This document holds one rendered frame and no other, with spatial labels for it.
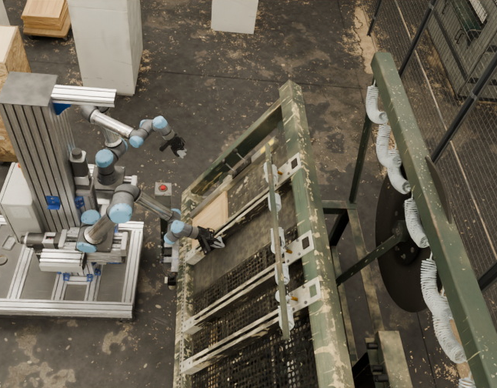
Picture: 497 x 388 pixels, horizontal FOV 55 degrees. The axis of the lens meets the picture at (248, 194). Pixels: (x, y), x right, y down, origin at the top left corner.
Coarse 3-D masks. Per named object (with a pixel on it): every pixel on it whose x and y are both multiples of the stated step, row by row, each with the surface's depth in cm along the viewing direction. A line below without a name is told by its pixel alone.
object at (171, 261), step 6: (162, 240) 350; (168, 246) 343; (174, 246) 346; (162, 252) 358; (168, 252) 340; (174, 252) 343; (168, 258) 337; (174, 258) 340; (168, 264) 338; (174, 264) 337; (162, 270) 349; (174, 270) 334; (168, 276) 330; (174, 276) 326; (168, 282) 327; (174, 282) 328; (174, 288) 338
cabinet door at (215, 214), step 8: (224, 192) 319; (216, 200) 324; (224, 200) 315; (208, 208) 329; (216, 208) 321; (224, 208) 312; (200, 216) 335; (208, 216) 326; (216, 216) 317; (224, 216) 308; (192, 224) 341; (200, 224) 332; (208, 224) 322; (216, 224) 313; (192, 240) 332; (192, 248) 328
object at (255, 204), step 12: (264, 168) 248; (288, 168) 252; (288, 180) 255; (264, 192) 269; (276, 192) 263; (252, 204) 277; (264, 204) 271; (240, 216) 281; (252, 216) 280; (228, 228) 289; (240, 228) 289; (192, 252) 314; (192, 264) 321
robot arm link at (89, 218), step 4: (84, 212) 293; (88, 212) 293; (92, 212) 293; (96, 212) 294; (84, 216) 290; (88, 216) 291; (92, 216) 291; (96, 216) 292; (100, 216) 293; (84, 220) 288; (88, 220) 289; (92, 220) 289; (96, 220) 290; (84, 224) 289; (88, 224) 288; (92, 224) 289
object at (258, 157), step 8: (272, 144) 286; (256, 152) 298; (264, 152) 292; (256, 160) 297; (248, 168) 303; (240, 176) 309; (224, 184) 319; (232, 184) 315; (216, 192) 324; (208, 200) 329; (200, 208) 335; (192, 216) 342
